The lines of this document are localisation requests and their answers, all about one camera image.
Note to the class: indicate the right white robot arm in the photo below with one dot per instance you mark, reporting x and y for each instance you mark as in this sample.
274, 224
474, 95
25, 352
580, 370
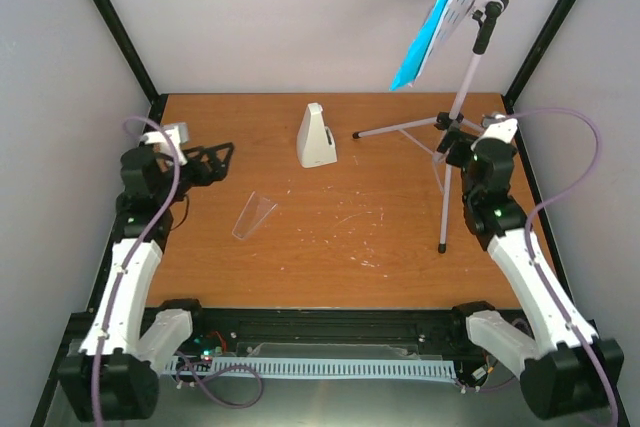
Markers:
563, 365

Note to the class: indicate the white music stand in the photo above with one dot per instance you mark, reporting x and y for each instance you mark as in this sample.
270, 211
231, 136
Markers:
485, 14

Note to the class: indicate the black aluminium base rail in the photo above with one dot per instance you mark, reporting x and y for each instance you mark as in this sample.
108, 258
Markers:
429, 332

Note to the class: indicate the clear metronome cover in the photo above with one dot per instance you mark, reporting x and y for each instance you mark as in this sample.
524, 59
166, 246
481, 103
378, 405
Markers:
254, 213

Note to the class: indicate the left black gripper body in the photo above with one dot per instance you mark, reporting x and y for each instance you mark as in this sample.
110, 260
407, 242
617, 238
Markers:
195, 180

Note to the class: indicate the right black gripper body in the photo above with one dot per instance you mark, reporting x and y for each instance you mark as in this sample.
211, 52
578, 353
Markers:
454, 156

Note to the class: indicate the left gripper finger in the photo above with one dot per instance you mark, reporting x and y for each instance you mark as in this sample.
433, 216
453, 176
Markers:
221, 153
224, 168

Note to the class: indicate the light blue cable duct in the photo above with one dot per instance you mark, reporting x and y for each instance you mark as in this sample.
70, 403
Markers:
339, 369

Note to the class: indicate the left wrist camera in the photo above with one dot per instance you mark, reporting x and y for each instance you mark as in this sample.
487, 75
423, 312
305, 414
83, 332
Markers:
169, 143

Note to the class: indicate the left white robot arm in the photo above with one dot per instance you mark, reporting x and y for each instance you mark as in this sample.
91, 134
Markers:
114, 374

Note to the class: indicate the blue sheet music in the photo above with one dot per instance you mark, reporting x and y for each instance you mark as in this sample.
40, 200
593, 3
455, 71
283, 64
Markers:
417, 52

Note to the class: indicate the white metronome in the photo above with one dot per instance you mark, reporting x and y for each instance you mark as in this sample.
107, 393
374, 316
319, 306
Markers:
315, 144

